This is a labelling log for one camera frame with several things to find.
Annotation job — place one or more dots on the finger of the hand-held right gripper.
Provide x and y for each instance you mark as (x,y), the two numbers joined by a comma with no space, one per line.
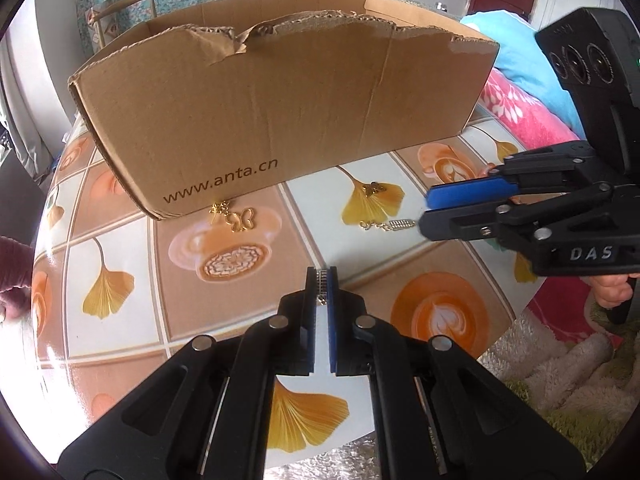
(465,195)
(460,225)

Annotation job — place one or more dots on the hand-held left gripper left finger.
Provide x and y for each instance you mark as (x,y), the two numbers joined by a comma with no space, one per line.
(311,320)

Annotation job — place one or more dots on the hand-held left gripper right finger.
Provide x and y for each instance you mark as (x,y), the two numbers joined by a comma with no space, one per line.
(333,320)

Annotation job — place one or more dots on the small ridged bar charm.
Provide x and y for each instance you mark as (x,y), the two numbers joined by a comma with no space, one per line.
(323,280)

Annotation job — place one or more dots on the small gold earring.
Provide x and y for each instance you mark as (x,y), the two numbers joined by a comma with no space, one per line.
(372,189)

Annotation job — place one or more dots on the gold butterfly pendant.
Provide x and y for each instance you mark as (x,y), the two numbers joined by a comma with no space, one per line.
(232,220)

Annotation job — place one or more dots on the brown cardboard box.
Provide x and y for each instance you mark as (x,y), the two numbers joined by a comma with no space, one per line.
(300,110)

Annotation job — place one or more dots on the person's right hand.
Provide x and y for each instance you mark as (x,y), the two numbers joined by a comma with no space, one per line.
(612,291)

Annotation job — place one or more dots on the pink floral blanket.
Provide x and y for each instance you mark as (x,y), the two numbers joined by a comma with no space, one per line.
(525,110)

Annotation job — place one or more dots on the light blue blanket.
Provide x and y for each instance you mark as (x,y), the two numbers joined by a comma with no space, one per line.
(510,45)

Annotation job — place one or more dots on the patterned tablecloth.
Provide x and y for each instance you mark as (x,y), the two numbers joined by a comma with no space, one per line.
(150,310)

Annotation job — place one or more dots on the green fluffy cloth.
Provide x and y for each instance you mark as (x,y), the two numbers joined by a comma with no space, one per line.
(605,435)

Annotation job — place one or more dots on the maroon cloth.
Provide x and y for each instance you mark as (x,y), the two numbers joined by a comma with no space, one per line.
(12,265)

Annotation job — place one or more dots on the wooden chair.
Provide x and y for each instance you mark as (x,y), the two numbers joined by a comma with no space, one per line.
(107,10)

